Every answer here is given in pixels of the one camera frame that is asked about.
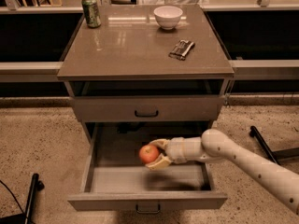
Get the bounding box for white bowl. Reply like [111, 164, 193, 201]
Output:
[153, 6, 183, 30]

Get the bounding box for open middle drawer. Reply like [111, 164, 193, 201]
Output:
[68, 121, 227, 214]

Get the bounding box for black stand leg left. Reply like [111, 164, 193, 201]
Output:
[0, 173, 45, 224]

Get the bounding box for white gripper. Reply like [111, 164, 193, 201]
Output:
[146, 137, 189, 170]

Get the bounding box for black stand leg right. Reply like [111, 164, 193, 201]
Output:
[249, 125, 299, 166]

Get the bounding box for green soda can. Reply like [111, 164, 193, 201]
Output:
[81, 0, 101, 28]

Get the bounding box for closed top drawer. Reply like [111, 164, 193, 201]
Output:
[71, 95, 223, 122]

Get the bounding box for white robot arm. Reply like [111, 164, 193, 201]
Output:
[146, 129, 299, 215]

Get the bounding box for dark snack packet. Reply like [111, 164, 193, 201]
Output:
[168, 40, 195, 61]

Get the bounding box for black stand leg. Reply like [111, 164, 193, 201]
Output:
[0, 173, 45, 224]
[249, 125, 299, 166]

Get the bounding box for grey drawer cabinet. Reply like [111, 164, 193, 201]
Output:
[57, 3, 235, 145]

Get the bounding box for red apple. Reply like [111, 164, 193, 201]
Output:
[139, 145, 160, 164]

